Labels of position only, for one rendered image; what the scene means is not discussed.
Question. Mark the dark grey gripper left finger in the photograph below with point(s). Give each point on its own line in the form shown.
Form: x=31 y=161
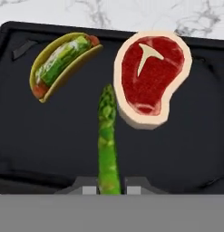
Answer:
x=86 y=185

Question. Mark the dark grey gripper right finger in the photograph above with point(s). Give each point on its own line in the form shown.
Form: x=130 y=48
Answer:
x=137 y=185

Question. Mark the green asparagus spear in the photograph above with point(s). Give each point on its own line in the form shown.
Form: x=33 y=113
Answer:
x=108 y=142

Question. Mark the black tray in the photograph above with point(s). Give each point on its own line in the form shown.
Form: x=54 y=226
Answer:
x=56 y=136

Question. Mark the raw red steak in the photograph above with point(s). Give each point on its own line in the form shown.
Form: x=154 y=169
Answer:
x=152 y=75

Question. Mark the yellow taco with green filling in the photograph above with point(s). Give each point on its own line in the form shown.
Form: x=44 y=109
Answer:
x=60 y=62

